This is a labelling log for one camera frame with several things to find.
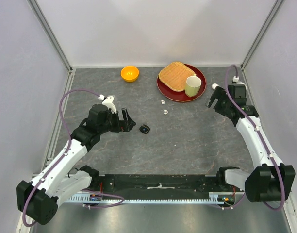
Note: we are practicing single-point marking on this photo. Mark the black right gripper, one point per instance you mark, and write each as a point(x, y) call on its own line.
point(220, 93)

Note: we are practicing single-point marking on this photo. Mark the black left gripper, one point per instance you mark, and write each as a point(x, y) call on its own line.
point(124, 125)

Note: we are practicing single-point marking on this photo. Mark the black earbud charging case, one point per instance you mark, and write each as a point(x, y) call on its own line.
point(144, 129)

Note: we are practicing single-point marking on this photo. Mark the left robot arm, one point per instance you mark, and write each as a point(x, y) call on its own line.
point(44, 194)

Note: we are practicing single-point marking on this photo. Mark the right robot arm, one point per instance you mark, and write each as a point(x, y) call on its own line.
point(271, 180)

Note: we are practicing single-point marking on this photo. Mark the white earbud charging case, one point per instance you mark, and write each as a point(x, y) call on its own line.
point(214, 86)

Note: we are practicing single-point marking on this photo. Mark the pale green cup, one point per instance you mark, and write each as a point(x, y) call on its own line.
point(192, 87)

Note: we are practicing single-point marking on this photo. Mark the orange plastic bowl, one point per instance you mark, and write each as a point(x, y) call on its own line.
point(129, 73)

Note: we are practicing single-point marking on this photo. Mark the woven bamboo tray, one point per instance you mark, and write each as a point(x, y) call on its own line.
point(174, 76)

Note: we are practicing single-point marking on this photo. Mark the dark red round tray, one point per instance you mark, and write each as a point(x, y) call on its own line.
point(181, 96)

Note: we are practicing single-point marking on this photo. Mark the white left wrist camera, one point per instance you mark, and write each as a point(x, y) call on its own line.
point(108, 102)

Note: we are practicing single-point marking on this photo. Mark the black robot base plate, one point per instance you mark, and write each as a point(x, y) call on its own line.
point(160, 187)

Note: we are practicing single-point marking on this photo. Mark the light blue cable duct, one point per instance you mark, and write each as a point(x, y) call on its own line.
point(87, 198)

